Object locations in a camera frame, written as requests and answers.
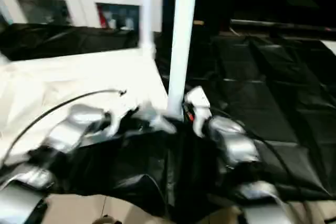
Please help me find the red packet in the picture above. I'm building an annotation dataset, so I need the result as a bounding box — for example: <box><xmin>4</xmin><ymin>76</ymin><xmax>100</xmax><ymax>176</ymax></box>
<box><xmin>97</xmin><ymin>5</ymin><xmax>106</xmax><ymax>28</ymax></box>

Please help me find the white plastic table top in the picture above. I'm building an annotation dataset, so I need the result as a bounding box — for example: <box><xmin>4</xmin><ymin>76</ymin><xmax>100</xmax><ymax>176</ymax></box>
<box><xmin>0</xmin><ymin>47</ymin><xmax>177</xmax><ymax>168</ymax></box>

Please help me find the black plastic mat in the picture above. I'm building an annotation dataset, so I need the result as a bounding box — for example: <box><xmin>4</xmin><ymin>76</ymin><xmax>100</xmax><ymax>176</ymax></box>
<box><xmin>0</xmin><ymin>22</ymin><xmax>336</xmax><ymax>219</ymax></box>

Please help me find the long black bar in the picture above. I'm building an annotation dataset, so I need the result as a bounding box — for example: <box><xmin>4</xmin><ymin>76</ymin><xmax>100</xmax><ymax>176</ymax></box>
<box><xmin>230</xmin><ymin>19</ymin><xmax>336</xmax><ymax>34</ymax></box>

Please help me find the dark grey robot foot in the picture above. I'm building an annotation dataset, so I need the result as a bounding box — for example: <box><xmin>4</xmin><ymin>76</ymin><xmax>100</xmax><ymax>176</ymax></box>
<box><xmin>94</xmin><ymin>215</ymin><xmax>121</xmax><ymax>224</ymax></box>

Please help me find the white plastic table leg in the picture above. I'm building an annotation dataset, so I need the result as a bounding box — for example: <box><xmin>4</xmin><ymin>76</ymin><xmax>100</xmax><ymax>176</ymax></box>
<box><xmin>167</xmin><ymin>0</ymin><xmax>200</xmax><ymax>119</ymax></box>
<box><xmin>0</xmin><ymin>49</ymin><xmax>11</xmax><ymax>64</ymax></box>
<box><xmin>140</xmin><ymin>0</ymin><xmax>156</xmax><ymax>58</ymax></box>

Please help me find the white flat board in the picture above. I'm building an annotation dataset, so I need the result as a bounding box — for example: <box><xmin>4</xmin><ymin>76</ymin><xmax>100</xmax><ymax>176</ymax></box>
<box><xmin>319</xmin><ymin>39</ymin><xmax>336</xmax><ymax>55</ymax></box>

